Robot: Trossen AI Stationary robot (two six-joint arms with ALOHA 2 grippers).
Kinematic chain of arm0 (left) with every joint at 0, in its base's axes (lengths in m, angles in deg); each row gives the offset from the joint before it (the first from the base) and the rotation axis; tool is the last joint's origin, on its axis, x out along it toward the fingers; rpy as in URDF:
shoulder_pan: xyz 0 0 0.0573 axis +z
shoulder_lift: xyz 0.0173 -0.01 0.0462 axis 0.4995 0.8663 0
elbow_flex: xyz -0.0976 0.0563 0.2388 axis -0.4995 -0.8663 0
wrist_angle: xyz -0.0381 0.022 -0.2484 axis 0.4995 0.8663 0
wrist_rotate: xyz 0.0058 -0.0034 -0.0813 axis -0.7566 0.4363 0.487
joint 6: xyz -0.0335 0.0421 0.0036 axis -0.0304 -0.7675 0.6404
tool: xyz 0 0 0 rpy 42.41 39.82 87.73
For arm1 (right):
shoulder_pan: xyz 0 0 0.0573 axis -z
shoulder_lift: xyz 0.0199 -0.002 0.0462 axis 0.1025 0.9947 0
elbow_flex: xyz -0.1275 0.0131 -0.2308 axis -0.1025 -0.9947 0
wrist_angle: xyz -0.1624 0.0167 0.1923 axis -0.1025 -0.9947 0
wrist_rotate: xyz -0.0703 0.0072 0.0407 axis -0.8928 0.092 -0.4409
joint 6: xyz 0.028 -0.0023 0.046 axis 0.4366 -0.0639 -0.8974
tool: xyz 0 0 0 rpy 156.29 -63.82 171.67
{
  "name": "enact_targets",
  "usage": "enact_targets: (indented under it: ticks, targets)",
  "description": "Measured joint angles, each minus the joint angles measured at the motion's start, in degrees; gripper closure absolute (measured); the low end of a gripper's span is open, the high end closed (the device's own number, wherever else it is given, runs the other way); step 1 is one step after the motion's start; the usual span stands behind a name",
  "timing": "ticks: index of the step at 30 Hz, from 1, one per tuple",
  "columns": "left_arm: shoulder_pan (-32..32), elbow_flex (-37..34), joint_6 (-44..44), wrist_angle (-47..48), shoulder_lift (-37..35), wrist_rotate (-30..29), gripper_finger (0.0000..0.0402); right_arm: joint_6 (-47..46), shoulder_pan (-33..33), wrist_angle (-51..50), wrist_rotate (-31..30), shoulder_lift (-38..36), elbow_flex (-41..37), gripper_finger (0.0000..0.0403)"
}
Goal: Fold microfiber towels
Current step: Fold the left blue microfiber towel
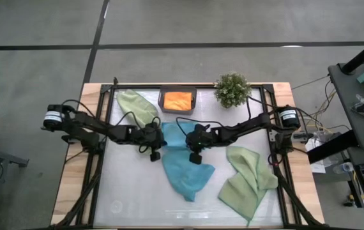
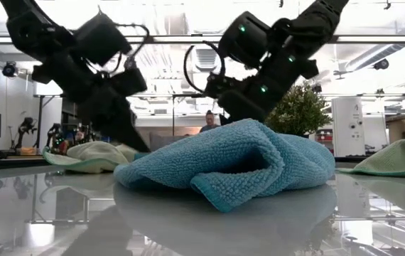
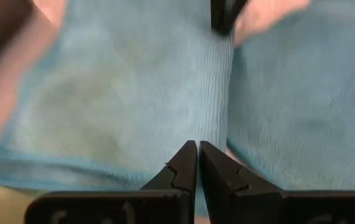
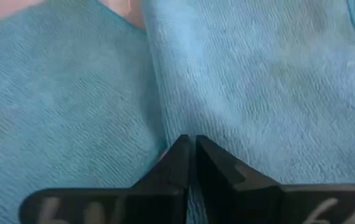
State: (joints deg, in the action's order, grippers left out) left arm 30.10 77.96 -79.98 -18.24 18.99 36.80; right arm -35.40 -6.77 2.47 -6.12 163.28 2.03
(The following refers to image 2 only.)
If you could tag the orange item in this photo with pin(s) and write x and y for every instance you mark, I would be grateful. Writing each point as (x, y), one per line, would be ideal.
(28, 151)

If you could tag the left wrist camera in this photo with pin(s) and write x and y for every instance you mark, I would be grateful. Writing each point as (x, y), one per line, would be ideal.
(129, 81)

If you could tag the person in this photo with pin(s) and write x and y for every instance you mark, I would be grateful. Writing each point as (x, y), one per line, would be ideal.
(209, 122)

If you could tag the blue towel with white tag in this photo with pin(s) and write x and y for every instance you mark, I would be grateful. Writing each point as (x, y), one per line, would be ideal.
(224, 160)

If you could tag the black ceiling spotlight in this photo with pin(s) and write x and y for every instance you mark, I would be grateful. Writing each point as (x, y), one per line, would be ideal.
(381, 64)
(9, 69)

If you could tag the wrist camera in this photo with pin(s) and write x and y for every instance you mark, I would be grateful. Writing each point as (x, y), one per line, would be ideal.
(129, 81)
(220, 85)

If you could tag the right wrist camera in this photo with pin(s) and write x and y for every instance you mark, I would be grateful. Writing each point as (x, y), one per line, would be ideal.
(220, 85)

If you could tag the white cylindrical appliance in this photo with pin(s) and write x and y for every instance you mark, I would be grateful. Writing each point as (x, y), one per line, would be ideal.
(348, 124)

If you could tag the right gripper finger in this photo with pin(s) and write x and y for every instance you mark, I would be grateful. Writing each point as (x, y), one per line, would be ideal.
(241, 106)

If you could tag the black aluminium table frame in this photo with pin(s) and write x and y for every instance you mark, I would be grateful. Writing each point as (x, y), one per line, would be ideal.
(10, 163)

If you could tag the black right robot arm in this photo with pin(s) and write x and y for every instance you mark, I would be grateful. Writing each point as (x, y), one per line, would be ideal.
(305, 28)

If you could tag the black background robot arm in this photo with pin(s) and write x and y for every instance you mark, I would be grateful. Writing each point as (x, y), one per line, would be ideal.
(26, 126)

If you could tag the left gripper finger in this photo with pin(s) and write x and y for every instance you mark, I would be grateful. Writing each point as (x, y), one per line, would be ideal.
(113, 117)

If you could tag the small potted artificial plant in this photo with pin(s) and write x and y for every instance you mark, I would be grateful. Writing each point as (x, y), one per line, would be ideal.
(302, 113)

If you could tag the green microfiber towel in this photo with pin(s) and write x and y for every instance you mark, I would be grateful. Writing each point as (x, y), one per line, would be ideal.
(398, 160)
(92, 156)

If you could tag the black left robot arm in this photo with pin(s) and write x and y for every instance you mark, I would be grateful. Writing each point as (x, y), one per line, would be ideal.
(32, 32)

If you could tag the black metal rack frame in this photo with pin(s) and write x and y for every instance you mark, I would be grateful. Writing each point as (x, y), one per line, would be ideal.
(173, 113)
(40, 117)

